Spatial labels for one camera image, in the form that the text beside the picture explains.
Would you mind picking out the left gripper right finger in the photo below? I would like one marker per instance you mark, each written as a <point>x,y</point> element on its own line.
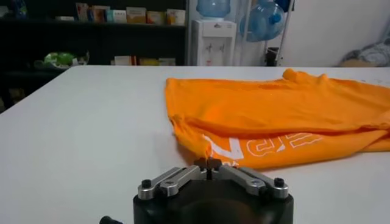
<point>243,179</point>

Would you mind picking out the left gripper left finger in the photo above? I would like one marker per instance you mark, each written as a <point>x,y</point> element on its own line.
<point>179,179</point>

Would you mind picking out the orange t-shirt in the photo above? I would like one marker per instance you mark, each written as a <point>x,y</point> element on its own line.
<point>274,115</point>

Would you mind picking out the pile of grey clothes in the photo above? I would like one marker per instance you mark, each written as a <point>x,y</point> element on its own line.
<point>371,51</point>

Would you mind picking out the green beige box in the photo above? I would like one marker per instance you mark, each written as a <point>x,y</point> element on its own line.
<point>167,61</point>

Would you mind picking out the yellow green box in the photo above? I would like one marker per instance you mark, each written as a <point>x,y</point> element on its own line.
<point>148,61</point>

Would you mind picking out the wide red white box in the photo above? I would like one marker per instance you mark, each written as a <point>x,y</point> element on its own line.
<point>125,60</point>

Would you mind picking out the white water dispenser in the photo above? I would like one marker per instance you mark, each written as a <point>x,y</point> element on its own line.
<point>213,42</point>

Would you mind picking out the white metal jug rack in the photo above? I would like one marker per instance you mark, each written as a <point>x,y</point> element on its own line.
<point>286,33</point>

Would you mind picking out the big brown cardboard box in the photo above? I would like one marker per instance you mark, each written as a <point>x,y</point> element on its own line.
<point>355,63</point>

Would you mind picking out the white orange medicine box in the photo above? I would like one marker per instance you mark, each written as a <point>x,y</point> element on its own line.
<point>176,17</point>

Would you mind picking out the red white medicine box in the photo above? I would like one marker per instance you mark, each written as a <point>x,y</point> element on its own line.
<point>156,17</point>

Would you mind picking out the black shelving unit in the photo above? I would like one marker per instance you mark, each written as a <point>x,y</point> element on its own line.
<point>91,39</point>

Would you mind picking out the green snack bag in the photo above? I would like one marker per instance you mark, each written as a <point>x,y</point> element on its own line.
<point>61,58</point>

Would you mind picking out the yellow white medicine box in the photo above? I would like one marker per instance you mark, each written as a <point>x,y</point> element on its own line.
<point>136,15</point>

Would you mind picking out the white teal medicine box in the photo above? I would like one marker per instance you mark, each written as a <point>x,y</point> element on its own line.
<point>119,16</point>

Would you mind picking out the labelled blue water jug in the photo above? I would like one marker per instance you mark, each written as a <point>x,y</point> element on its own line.
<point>213,7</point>

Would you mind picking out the orange dark medicine box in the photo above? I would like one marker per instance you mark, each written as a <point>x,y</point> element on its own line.
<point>99,13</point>

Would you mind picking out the white red upright box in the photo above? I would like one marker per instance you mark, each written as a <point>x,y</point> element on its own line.
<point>81,12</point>

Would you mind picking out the small white flat box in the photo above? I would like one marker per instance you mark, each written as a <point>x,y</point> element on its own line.
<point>65,18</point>

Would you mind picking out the blue plastic bottle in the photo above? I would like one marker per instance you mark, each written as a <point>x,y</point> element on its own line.
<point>19,7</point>

